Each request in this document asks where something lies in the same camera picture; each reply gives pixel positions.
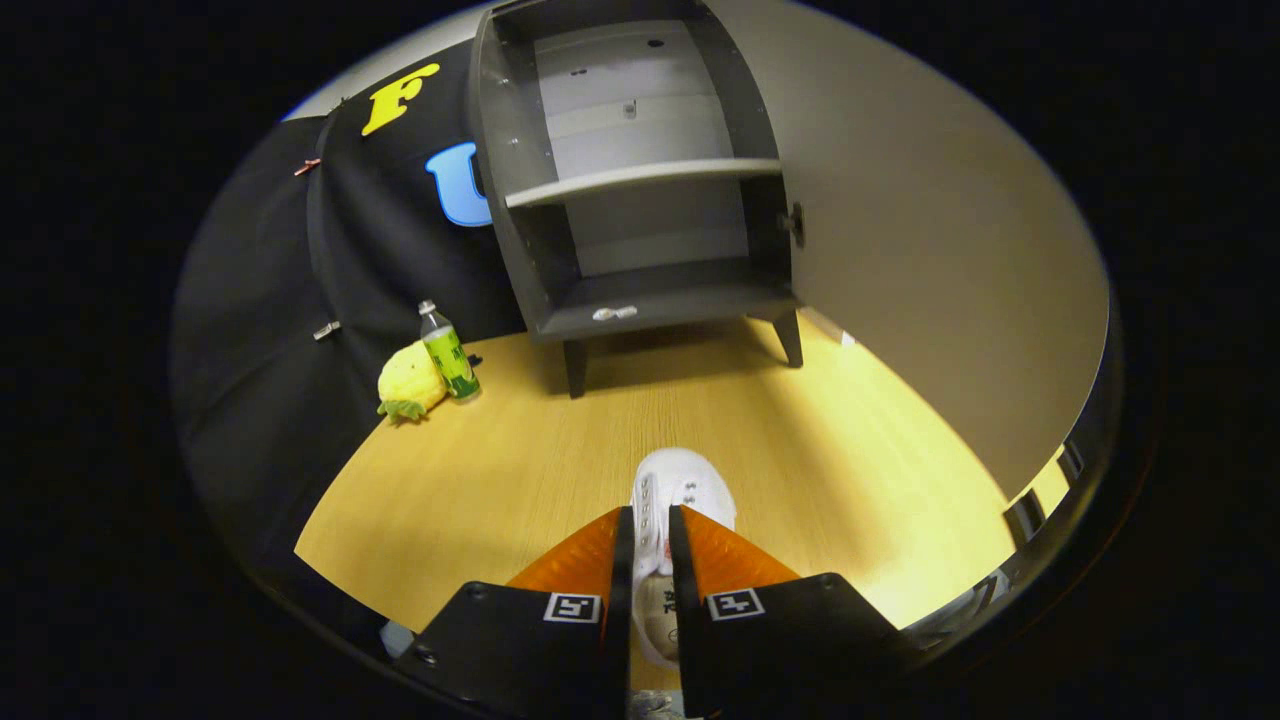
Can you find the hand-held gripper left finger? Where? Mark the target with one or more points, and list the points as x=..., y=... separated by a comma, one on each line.
x=618, y=640

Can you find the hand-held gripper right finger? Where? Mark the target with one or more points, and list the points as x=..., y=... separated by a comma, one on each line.
x=688, y=650

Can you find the white shoe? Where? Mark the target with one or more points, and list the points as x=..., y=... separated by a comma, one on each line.
x=685, y=480
x=652, y=707

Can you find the dark grey shoe cabinet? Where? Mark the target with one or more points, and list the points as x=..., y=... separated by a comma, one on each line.
x=650, y=180

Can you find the beige shoe cabinet door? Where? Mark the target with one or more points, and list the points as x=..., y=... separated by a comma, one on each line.
x=920, y=250

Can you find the green plastic bottle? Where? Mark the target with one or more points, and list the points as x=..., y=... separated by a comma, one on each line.
x=450, y=360

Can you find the yellow plush toy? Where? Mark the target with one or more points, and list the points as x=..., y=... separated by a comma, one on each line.
x=408, y=380

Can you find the silver clip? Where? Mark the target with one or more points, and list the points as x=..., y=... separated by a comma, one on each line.
x=326, y=330

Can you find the black backdrop cloth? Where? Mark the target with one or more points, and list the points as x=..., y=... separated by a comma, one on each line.
x=260, y=330

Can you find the red clip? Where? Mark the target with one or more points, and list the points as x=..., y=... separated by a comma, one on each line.
x=308, y=167

